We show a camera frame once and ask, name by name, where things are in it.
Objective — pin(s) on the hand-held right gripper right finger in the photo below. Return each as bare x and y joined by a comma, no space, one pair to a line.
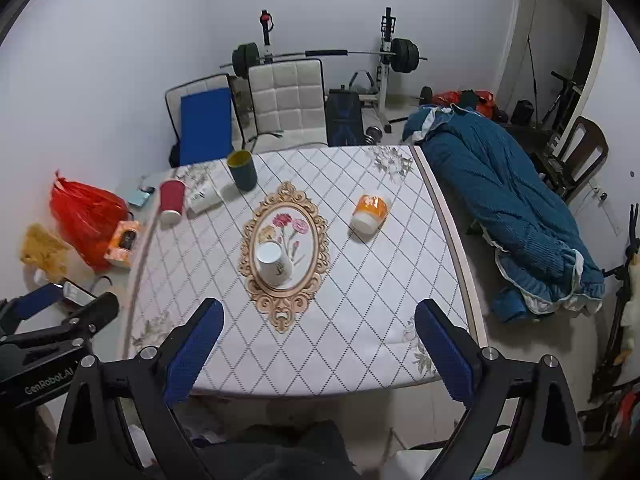
445,350

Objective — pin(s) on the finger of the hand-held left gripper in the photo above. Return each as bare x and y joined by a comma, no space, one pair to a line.
35,302
97,307

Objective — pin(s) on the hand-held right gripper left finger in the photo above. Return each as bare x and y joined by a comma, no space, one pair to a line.
197,345

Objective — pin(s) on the white printed cup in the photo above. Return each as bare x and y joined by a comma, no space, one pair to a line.
275,267

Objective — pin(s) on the red paper cup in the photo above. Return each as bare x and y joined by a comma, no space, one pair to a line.
171,200

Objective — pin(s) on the white floral cup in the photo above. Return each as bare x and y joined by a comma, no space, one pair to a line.
202,199

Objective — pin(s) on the orange and white cup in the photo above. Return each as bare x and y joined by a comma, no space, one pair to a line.
370,210

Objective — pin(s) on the dark green cup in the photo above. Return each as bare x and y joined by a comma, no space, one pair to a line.
244,175

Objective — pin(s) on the yellow cloth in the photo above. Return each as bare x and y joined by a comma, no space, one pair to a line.
42,250

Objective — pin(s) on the orange tissue box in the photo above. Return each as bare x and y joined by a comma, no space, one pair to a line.
122,242

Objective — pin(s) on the red plastic bag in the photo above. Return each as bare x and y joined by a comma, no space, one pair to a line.
82,210

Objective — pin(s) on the white diamond-pattern tablecloth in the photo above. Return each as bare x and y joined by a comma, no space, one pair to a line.
360,285

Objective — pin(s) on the small blue box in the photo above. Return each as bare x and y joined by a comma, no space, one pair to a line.
139,197

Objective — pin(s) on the dark cloth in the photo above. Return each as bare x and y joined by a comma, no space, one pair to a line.
280,452

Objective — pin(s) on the ornate oval floral placemat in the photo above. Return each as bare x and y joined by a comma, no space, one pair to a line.
311,260

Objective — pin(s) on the blue quilt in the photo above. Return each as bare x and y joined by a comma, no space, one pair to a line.
490,200

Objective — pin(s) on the yellow plush toy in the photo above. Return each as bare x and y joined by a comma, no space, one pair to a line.
631,320

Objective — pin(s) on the white padded chair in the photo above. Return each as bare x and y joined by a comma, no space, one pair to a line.
172,110
285,100

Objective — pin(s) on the blue cushion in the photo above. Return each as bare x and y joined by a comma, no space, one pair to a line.
206,125

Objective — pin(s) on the small dumbbell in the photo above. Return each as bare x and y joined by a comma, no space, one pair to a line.
373,135

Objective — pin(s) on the dark wooden chair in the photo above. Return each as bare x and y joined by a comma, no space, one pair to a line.
592,145

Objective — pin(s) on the white barbell rack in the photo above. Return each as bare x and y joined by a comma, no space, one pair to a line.
386,85

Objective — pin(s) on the barbell with black plates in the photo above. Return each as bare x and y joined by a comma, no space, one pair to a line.
325,52

